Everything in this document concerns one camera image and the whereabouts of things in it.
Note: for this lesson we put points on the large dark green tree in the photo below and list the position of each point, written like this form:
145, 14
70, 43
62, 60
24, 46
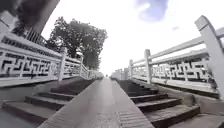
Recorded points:
80, 40

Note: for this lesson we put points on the grey stone ramp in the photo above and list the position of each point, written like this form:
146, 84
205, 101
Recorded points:
100, 106

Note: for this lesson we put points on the grey stone stairs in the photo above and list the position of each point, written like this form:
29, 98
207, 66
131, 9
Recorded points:
156, 105
43, 101

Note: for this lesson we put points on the white stone railing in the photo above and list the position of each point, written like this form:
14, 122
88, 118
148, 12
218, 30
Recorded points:
180, 71
26, 63

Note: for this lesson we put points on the building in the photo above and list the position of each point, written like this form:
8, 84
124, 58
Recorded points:
46, 13

